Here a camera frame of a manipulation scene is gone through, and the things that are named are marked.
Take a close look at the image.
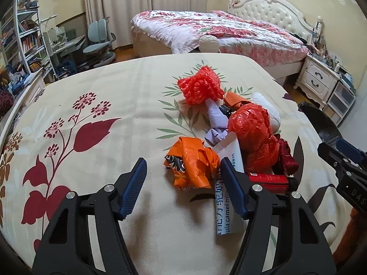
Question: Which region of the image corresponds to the white camel milk box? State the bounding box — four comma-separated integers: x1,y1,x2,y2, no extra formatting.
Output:
213,132,247,235

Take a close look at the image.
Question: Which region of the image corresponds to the red plastic bag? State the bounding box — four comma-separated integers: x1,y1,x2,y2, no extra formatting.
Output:
228,103,280,173

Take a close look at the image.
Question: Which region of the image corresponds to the white tissue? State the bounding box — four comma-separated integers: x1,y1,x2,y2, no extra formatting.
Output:
250,92,281,134

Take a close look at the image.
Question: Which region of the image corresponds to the orange plastic bag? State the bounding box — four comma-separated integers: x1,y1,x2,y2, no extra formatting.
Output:
164,137,220,191

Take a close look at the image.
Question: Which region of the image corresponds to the lavender paper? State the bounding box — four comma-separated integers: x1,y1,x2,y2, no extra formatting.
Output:
205,99,228,146

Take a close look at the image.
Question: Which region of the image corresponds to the red foam fruit net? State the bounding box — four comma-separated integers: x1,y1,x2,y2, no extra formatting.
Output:
177,66,225,106

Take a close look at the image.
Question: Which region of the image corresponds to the black trash bin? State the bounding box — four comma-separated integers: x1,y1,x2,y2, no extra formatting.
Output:
298,101,343,148

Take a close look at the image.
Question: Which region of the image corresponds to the plastic drawer unit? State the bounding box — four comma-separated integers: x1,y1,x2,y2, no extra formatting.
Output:
325,81,356,126

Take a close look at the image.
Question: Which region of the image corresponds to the white nightstand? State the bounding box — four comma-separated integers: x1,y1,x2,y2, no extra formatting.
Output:
294,54,340,110

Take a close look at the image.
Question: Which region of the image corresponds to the cream floral bed sheet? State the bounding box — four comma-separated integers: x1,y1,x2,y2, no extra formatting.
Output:
1,53,351,274

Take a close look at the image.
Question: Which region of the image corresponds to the orange folded paper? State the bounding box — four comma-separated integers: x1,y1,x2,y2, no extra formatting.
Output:
223,91,251,111

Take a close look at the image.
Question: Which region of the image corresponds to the amber bottle black cap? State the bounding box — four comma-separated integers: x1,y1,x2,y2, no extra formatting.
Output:
219,104,233,118

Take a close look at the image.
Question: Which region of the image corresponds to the white tufted headboard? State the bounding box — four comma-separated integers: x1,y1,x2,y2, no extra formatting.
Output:
228,0,323,44

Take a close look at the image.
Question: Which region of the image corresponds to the white round bedpost knob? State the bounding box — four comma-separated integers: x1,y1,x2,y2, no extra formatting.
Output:
198,35,220,53

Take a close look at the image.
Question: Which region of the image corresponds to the study desk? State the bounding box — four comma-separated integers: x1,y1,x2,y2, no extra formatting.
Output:
42,29,86,78

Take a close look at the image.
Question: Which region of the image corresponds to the grey desk chair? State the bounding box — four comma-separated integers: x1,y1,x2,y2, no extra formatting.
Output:
83,17,116,69

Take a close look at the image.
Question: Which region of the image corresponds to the white bookshelf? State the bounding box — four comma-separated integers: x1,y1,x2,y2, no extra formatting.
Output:
1,0,55,83

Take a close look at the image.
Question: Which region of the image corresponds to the bed with pink floral quilt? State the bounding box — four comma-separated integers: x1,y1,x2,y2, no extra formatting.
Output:
131,10,309,67

